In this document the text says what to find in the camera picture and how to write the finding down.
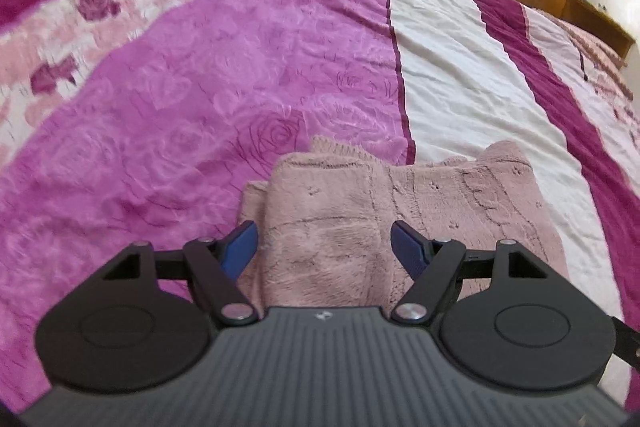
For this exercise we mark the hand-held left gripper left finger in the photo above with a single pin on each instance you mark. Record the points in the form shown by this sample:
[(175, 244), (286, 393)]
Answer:
[(240, 249)]

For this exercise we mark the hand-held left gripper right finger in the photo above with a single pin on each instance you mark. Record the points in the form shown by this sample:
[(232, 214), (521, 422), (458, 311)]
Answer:
[(410, 249)]

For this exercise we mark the pink knitted cardigan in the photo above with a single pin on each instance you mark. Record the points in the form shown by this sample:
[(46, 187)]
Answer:
[(325, 217)]

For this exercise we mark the purple floral blanket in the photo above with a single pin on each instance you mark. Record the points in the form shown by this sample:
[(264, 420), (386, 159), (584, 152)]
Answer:
[(175, 107)]

